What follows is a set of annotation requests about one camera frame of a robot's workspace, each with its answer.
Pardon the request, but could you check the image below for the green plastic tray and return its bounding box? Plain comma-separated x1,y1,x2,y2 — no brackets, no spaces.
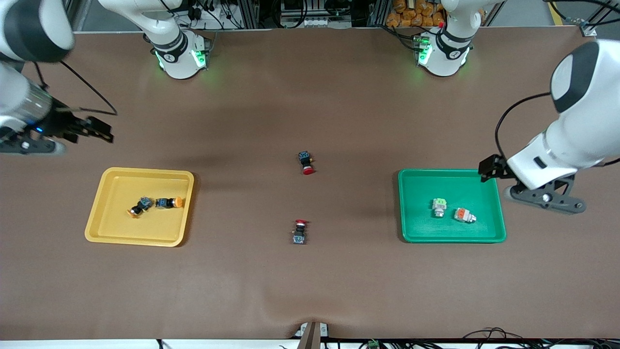
398,169,507,243

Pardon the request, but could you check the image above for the yellow plastic tray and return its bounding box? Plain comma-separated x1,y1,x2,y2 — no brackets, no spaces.
85,167,195,247

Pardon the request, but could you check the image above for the pile of orange parts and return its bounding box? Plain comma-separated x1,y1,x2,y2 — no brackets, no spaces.
386,0,445,28

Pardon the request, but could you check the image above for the aluminium equipment rack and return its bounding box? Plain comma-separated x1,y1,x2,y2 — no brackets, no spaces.
213,0,388,30

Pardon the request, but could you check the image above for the brown table mat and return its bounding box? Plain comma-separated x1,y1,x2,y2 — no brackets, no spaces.
0,27,620,341

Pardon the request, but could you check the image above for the white power strip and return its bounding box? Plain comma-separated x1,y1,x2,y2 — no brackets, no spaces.
281,16,353,28

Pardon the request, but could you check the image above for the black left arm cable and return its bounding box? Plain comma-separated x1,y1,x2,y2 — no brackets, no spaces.
494,92,554,158

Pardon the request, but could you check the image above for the aluminium frame post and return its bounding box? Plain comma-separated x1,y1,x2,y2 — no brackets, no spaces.
579,0,620,37

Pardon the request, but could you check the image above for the black cable bundle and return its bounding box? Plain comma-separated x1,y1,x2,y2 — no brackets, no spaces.
463,327,620,349

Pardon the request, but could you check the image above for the metal clamp bracket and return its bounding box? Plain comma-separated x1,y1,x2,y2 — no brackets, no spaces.
296,321,330,349

